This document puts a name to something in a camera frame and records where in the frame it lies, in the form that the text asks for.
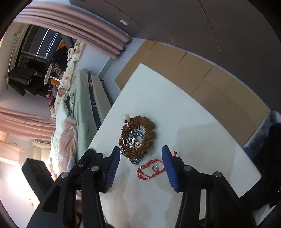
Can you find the brown bead bracelet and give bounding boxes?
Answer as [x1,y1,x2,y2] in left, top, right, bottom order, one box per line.
[118,115,157,160]

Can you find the pink plush blanket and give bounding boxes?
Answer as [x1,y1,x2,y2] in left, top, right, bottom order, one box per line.
[59,117,77,173]

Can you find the pink curtain right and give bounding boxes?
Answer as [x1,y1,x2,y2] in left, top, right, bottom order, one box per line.
[14,1,129,59]

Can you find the pink curtain left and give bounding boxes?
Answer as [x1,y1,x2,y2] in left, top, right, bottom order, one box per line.
[1,107,56,141]

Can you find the pink curtain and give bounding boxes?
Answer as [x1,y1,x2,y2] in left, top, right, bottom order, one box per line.
[1,107,56,141]
[14,1,129,59]

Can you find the cardboard floor sheet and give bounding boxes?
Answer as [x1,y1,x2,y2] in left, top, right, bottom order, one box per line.
[115,40,269,146]

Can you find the green bed sheet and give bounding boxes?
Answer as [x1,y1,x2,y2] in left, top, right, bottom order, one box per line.
[70,68,97,160]

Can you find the silver chain jewelry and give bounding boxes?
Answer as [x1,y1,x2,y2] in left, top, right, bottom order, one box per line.
[118,124,144,165]

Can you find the white bed frame side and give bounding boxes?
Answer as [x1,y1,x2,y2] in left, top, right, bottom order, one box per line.
[91,75,112,123]

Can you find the light green pillow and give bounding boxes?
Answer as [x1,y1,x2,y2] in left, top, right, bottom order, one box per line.
[51,91,70,155]

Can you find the black hanging clothes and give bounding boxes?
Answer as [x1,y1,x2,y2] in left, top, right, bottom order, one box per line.
[8,67,49,97]

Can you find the red string bracelet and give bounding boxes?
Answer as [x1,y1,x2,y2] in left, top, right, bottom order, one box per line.
[136,150,178,181]

